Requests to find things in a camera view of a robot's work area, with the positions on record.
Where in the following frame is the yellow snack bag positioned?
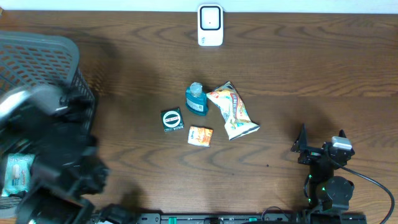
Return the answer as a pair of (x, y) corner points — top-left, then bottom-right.
(206, 81), (260, 140)

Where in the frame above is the orange tissue packet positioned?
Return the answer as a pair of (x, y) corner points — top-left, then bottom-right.
(187, 126), (213, 147)

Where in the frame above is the teal mouthwash bottle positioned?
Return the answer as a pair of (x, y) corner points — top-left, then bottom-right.
(185, 82), (208, 116)

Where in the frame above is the green square box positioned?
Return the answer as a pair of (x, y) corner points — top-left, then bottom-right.
(161, 108), (184, 133)

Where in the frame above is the light blue wipes packet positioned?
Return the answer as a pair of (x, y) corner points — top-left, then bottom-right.
(1, 154), (35, 197)

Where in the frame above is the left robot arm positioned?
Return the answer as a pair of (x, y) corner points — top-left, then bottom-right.
(1, 85), (138, 223)

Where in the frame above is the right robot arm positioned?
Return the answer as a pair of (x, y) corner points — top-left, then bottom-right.
(291, 125), (355, 213)

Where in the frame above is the white barcode scanner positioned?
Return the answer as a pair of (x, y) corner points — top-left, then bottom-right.
(197, 4), (224, 47)

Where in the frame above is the grey plastic basket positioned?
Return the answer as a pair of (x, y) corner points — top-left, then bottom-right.
(1, 31), (96, 220)

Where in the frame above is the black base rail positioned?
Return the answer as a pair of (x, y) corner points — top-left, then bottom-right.
(136, 212), (367, 224)

